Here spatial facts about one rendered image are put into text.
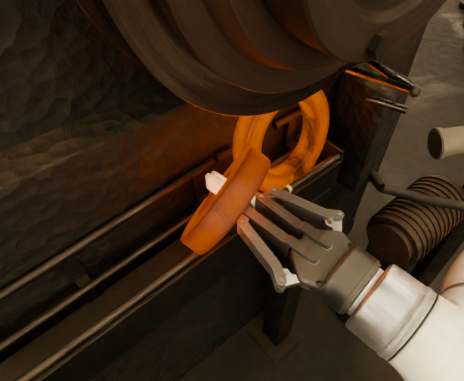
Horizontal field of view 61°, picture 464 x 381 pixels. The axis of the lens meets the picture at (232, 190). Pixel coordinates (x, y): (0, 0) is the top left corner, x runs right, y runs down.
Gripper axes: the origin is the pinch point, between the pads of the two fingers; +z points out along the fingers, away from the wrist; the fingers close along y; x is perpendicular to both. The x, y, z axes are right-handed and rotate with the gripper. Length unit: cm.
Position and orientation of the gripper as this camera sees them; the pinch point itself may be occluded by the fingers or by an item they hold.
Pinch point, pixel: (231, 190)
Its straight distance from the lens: 52.4
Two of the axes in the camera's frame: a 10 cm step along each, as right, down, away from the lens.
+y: 6.8, -6.1, 4.0
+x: -0.2, -5.6, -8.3
